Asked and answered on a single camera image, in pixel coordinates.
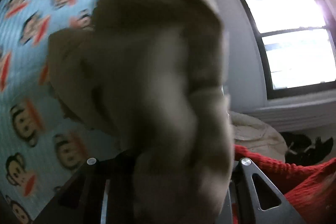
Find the beige quilted down jacket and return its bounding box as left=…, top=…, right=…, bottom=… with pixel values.
left=47, top=0, right=234, bottom=223

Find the black clothing on floor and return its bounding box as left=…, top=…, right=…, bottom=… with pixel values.
left=281, top=132, right=334, bottom=166

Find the red knit sweater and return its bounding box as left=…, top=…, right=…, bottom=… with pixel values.
left=235, top=145, right=335, bottom=223

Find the white fluffy bedding pile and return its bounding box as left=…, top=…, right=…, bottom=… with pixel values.
left=230, top=111, right=288, bottom=162

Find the blue monkey-print blanket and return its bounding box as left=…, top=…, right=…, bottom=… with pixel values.
left=1, top=0, right=118, bottom=223

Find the window with dark frame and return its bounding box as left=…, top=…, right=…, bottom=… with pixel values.
left=209, top=0, right=336, bottom=132

